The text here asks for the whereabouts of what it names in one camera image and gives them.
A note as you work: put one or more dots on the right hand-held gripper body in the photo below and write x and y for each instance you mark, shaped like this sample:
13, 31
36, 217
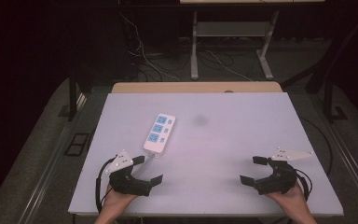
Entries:
279, 182

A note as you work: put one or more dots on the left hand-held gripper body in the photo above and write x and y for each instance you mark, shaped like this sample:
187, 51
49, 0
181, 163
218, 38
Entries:
127, 183

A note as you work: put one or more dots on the white power strip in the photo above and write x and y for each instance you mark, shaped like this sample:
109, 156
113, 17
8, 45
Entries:
159, 133

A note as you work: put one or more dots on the person's left hand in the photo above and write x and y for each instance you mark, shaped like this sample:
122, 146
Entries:
115, 202

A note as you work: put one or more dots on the person's right hand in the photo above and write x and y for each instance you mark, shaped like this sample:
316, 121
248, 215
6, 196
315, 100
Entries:
292, 200

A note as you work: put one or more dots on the white table board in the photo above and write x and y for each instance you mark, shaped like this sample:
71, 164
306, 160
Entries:
230, 140

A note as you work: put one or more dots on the black floor socket plate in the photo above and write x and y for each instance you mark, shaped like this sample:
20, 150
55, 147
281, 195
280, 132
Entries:
76, 144

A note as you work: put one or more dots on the wooden table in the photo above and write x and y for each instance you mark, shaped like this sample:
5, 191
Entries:
195, 87

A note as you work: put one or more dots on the black metal stand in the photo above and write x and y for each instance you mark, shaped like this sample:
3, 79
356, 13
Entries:
72, 93

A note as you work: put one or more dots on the aluminium floor rail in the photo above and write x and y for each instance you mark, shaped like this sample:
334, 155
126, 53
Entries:
48, 174
351, 161

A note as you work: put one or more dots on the white metal desk frame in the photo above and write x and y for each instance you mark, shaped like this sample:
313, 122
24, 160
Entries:
230, 29

